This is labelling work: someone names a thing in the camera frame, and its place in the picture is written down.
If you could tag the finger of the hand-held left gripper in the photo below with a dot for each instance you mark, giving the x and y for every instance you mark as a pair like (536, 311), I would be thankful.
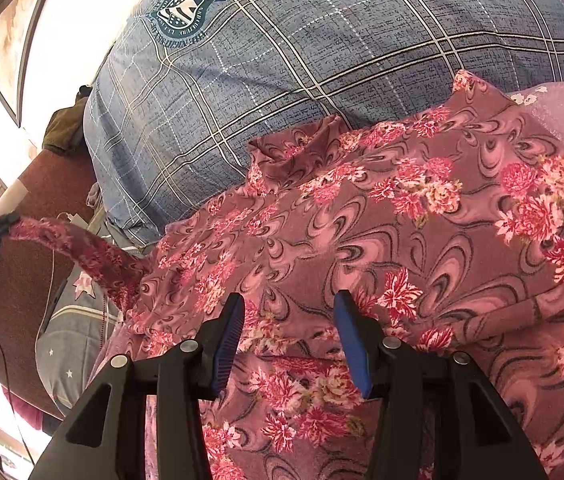
(4, 223)

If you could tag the framed wall picture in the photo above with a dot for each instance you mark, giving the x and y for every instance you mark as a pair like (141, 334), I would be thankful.
(9, 45)

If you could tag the dark red cloth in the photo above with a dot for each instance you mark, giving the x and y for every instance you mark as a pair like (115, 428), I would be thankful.
(26, 410)

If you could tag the brown textured mat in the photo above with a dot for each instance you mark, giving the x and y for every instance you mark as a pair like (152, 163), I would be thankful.
(26, 280)

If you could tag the olive green cloth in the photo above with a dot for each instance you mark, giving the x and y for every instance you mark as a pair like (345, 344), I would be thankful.
(64, 127)

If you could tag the grey star-printed pillow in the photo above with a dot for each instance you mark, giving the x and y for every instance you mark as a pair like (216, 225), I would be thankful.
(76, 350)

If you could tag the pink floral garment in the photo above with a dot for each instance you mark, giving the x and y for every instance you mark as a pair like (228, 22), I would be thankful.
(362, 220)

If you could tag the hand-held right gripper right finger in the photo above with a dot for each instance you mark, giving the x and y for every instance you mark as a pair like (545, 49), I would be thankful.
(352, 346)

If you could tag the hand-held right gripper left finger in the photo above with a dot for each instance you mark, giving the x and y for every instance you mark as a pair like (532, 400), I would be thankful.
(229, 341)

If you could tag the blue plaid quilt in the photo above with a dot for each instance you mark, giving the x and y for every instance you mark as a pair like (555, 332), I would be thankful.
(312, 60)

